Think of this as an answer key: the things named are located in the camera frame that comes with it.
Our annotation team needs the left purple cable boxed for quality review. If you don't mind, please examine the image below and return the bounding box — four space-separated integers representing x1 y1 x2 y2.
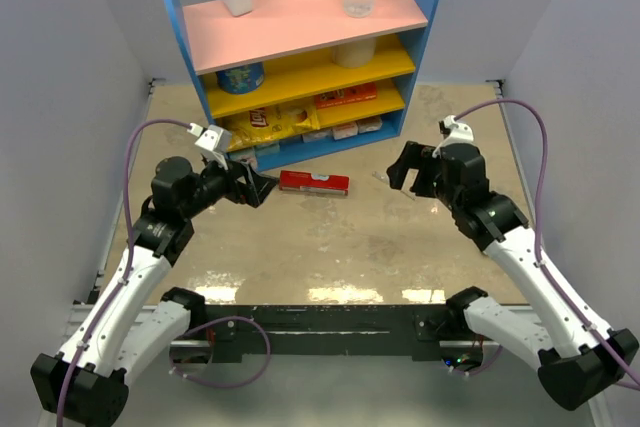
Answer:
54 118 201 427

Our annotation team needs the green tissue pack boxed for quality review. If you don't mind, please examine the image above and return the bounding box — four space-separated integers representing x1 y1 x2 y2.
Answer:
254 141 280 157

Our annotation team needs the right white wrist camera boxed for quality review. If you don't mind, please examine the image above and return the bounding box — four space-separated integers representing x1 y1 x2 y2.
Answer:
432 115 474 158

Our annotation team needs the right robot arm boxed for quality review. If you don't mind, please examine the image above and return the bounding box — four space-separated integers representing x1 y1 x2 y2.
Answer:
386 141 639 411

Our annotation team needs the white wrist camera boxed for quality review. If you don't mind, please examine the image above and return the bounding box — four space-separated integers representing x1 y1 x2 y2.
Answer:
188 123 232 171
432 115 474 158

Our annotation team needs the yellow chips bag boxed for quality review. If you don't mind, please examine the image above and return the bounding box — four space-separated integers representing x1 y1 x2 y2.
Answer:
218 100 320 151

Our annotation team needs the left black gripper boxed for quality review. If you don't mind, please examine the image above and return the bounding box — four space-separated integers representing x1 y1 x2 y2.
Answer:
181 150 278 219

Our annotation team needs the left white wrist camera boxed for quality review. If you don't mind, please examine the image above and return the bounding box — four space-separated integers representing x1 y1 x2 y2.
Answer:
188 123 232 171

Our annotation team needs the red toothpaste box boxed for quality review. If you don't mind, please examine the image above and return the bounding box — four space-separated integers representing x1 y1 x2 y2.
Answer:
279 170 350 196

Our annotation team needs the blue round tin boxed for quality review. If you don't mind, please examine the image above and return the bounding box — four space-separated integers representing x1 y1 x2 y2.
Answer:
215 62 265 95

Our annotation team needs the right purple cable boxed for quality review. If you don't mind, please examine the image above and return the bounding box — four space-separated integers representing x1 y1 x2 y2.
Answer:
452 98 640 392

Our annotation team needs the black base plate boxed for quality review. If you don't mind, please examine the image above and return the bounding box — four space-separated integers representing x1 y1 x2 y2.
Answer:
181 304 477 363

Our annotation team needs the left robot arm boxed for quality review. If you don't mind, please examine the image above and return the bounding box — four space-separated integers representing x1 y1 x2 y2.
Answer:
30 157 278 426

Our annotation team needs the orange flat box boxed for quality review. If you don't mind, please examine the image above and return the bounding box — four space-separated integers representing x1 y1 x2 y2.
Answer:
313 82 378 109

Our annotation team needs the blue shelf unit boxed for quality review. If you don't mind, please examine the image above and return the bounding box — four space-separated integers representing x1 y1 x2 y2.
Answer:
163 0 439 170

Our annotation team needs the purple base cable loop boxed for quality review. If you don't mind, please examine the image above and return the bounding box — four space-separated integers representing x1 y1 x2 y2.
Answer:
168 315 272 389

